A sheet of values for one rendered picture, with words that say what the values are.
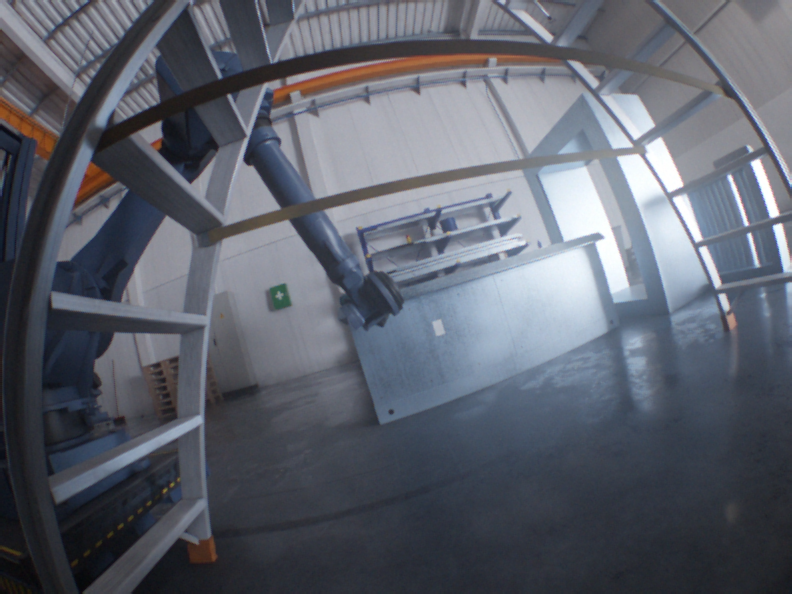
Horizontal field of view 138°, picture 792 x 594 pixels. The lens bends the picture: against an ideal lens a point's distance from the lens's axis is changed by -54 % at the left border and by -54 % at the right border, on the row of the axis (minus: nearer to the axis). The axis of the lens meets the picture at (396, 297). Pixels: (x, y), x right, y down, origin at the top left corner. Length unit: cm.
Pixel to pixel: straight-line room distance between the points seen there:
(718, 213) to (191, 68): 293
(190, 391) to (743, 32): 1068
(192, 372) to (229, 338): 600
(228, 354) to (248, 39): 631
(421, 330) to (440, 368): 23
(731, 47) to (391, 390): 1033
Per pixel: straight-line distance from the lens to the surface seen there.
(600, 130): 243
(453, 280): 174
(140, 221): 137
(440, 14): 1012
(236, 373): 680
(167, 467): 121
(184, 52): 66
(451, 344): 178
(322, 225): 113
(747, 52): 1022
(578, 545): 70
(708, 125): 1064
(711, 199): 286
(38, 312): 42
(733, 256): 285
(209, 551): 103
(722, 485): 78
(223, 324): 685
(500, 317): 188
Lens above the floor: 50
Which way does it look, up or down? 4 degrees up
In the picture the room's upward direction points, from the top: 17 degrees counter-clockwise
